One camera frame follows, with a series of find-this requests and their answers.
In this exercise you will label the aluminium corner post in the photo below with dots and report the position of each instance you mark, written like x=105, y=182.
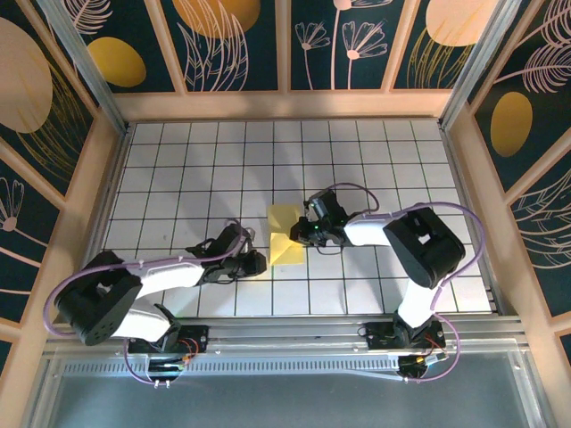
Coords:
x=100, y=89
x=476, y=67

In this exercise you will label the grey frosted panel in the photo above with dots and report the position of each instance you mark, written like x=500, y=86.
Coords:
x=285, y=401

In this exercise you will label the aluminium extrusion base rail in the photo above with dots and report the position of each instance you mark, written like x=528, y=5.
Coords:
x=285, y=339

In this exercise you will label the wooden enclosure frame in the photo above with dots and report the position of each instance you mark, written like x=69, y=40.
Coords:
x=285, y=104

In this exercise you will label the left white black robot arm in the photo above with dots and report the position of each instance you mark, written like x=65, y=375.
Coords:
x=169, y=274

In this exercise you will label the aluminium side rail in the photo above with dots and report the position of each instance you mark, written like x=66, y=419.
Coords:
x=107, y=200
x=468, y=200

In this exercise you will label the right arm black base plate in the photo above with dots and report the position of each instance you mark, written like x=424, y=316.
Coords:
x=374, y=341

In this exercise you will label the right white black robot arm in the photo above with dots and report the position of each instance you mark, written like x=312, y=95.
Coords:
x=370, y=232

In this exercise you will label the yellow square paper sheet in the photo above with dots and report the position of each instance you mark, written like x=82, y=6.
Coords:
x=281, y=256

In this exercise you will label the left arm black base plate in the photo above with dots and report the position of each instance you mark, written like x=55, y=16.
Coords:
x=198, y=334

